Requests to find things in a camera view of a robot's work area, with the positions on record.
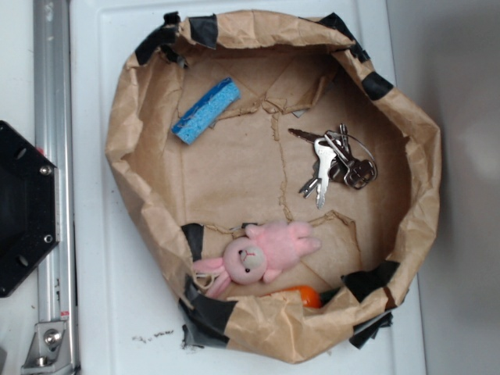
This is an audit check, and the metal corner bracket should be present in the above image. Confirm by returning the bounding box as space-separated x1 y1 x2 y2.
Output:
20 320 71 374

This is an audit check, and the aluminium extrusion rail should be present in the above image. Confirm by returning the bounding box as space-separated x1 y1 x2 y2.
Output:
20 0 82 375

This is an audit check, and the brown paper bag bin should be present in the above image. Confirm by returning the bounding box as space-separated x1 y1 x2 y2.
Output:
105 10 441 363

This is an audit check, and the orange plastic carrot toy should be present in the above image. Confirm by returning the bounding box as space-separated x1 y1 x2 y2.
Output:
269 285 340 309

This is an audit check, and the silver key bunch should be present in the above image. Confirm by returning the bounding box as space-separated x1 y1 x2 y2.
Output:
288 123 378 209

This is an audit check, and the pink plush bunny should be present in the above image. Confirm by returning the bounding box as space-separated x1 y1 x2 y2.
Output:
193 221 322 298

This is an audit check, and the blue sponge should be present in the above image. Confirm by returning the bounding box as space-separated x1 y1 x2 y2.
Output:
171 77 241 145

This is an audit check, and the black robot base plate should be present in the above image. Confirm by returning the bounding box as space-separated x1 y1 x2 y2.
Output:
1 121 59 298

